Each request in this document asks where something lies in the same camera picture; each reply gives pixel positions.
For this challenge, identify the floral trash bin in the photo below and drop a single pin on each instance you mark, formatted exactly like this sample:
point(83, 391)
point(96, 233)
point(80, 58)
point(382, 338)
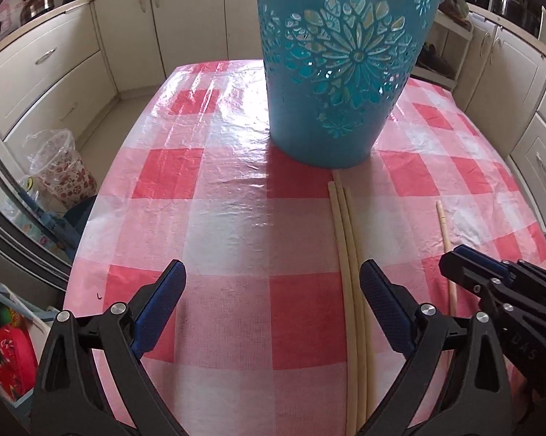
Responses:
point(69, 181)

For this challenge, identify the white narrow trolley rack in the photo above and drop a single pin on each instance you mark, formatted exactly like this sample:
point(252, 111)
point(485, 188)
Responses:
point(454, 29)

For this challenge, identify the wooden chopstick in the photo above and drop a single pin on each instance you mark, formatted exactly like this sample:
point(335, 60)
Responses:
point(352, 245)
point(442, 227)
point(341, 245)

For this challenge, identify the black rice cooker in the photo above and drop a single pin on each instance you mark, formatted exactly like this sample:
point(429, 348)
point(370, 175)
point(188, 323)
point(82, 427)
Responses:
point(516, 9)

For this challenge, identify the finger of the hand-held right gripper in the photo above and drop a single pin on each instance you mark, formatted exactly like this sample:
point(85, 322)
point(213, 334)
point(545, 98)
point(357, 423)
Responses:
point(486, 263)
point(468, 272)

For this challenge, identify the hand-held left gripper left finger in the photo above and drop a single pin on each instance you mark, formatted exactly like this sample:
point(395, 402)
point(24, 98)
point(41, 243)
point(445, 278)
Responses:
point(157, 309)

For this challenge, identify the red floral cloth bag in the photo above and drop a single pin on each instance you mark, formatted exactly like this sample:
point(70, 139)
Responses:
point(7, 354)

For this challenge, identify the blue dustpan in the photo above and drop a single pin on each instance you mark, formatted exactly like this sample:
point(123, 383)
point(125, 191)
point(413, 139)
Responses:
point(78, 222)

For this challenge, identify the white lower kitchen cabinets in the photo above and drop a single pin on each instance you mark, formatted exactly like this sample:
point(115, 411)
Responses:
point(50, 54)

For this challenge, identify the steel kettle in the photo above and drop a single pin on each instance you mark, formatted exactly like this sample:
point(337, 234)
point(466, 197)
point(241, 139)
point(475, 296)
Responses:
point(37, 7)

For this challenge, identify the blue perforated plastic basket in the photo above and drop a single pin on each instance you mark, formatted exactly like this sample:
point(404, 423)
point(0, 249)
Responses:
point(341, 63)

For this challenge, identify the red checkered plastic tablecloth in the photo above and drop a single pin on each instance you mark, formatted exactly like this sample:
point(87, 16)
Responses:
point(236, 218)

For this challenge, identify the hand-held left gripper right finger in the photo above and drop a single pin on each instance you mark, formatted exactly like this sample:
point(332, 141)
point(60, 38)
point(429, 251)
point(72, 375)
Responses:
point(388, 309)

